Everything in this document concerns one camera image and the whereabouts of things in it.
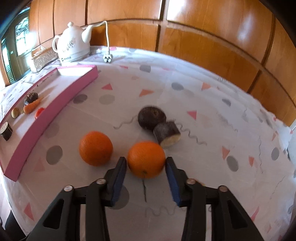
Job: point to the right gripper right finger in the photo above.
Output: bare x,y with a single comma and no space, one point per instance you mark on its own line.
229,219

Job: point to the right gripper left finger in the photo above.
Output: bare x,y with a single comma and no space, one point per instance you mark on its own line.
61,220

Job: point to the orange fruit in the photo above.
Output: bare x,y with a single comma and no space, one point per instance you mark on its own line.
146,160
95,148

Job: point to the dark yam chunk pale end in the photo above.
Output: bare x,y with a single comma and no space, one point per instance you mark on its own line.
167,134

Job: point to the dark cut yam piece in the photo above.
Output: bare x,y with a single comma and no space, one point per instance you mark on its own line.
6,131

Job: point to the red tomato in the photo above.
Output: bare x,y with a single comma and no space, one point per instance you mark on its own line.
38,112

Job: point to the small orange carrot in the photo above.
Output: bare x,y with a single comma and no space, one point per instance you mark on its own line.
29,108

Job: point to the small yellow potato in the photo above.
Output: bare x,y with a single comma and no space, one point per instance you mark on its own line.
15,112

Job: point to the dark brown taro root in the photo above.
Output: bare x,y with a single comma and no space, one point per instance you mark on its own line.
30,97

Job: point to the patterned white tablecloth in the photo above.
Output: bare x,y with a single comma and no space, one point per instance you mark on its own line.
127,150

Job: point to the dark round root vegetable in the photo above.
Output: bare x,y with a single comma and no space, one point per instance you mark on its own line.
150,116

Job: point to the pink shallow tray box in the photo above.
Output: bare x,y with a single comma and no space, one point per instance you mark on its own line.
35,109

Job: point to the ornate silver tissue box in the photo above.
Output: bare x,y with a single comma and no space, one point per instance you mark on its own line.
41,57

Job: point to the wooden door with glass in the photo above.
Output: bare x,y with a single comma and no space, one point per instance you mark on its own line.
15,47

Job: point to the white ceramic electric kettle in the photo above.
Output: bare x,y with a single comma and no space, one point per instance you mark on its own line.
73,44

